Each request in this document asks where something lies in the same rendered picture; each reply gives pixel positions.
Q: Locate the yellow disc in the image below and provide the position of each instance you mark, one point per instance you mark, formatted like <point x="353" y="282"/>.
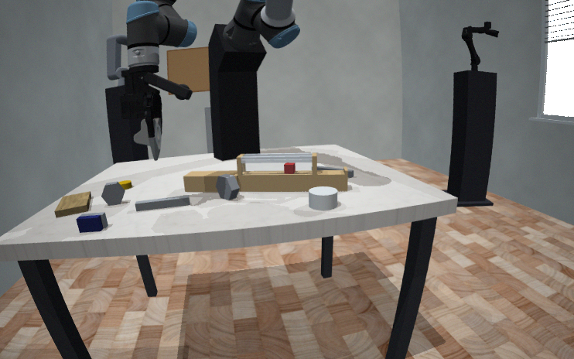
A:
<point x="126" y="184"/>

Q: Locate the tan wooden block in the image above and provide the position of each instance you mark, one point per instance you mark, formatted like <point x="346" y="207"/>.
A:
<point x="73" y="204"/>

